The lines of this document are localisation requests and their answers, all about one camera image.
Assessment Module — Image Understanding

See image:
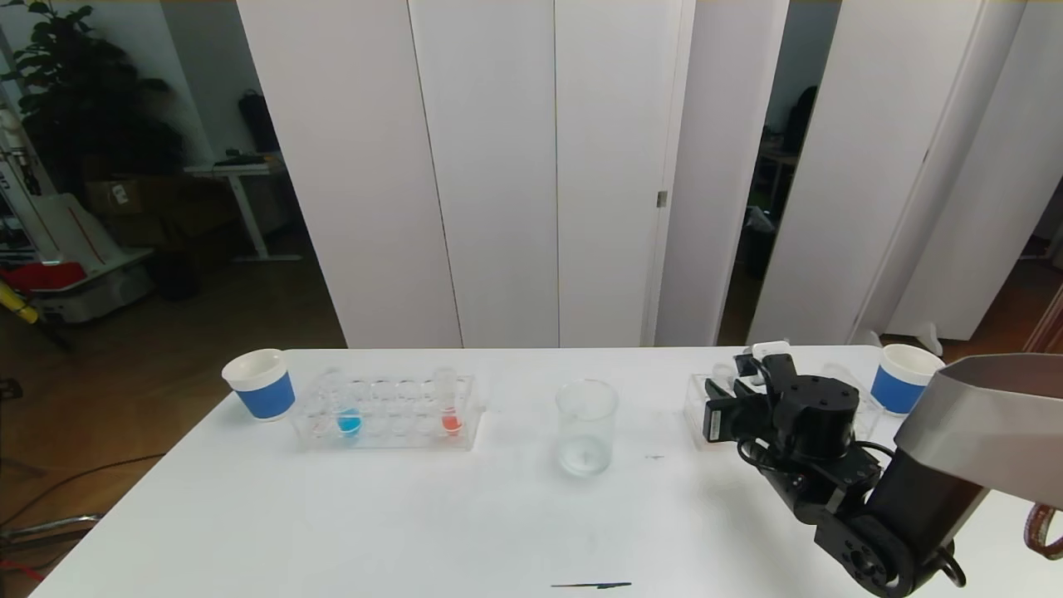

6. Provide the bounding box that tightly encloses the test tube with blue pigment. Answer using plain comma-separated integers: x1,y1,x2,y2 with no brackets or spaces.
332,371,364,439

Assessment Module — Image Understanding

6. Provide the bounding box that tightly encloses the clear glass beaker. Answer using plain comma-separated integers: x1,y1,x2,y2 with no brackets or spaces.
555,380,620,478

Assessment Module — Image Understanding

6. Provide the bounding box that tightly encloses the test tube with red pigment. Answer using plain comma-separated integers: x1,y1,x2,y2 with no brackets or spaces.
434,368,464,439

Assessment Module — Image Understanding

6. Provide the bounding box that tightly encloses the clear acrylic test tube rack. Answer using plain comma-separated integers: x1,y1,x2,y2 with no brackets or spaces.
291,371,484,453
685,372,883,451

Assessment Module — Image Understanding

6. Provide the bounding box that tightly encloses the blue and white cup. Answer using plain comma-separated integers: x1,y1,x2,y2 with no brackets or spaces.
870,344,946,415
222,349,296,422

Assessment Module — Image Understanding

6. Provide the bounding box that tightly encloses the white standing desk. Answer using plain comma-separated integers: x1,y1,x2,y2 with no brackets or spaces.
184,154,301,265

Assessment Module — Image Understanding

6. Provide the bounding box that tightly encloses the black backpack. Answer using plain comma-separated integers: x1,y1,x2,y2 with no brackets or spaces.
239,90,280,154

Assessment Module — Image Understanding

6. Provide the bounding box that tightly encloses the black bin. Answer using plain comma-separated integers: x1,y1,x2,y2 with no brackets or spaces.
154,249,200,301

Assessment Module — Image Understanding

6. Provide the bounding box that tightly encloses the brown cardboard box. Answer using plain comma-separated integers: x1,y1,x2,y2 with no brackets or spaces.
83,176,149,218

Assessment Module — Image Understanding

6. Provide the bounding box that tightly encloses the white machine base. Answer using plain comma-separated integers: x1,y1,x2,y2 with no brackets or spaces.
33,249,155,325

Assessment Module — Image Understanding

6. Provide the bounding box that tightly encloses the white leaning board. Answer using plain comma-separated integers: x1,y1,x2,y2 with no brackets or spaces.
17,193,125,267

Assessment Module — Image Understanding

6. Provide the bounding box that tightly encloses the dark green potted plant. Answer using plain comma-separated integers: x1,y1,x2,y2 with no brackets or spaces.
0,0,185,194

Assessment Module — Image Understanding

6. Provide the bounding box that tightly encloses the yellow tool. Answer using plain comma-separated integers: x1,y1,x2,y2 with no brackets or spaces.
0,281,39,326

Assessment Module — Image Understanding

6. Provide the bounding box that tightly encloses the metal chair leg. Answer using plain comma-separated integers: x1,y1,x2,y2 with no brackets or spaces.
0,513,105,549

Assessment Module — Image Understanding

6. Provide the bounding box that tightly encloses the black floor cable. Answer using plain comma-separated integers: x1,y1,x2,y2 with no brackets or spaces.
0,453,167,532

